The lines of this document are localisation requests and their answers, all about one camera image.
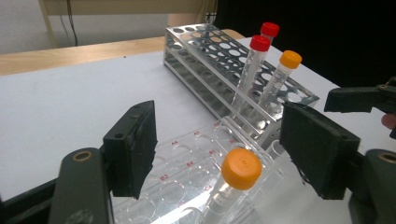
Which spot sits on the metal test tube rack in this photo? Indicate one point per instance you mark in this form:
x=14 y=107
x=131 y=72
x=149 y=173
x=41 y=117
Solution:
x=306 y=98

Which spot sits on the black curtain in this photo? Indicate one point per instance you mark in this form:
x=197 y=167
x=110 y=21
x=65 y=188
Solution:
x=342 y=31

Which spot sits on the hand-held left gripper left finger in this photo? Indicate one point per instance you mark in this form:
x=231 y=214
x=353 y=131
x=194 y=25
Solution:
x=130 y=149

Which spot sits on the orange capped test tube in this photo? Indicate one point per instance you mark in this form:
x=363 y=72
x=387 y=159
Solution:
x=290 y=59
x=241 y=168

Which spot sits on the clear acrylic test tube rack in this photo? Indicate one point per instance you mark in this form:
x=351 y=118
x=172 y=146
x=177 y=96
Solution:
x=183 y=146

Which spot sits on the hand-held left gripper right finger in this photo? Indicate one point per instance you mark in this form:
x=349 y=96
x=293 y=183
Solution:
x=320 y=149

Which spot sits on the red capped test tube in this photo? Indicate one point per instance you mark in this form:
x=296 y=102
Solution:
x=269 y=29
x=260 y=43

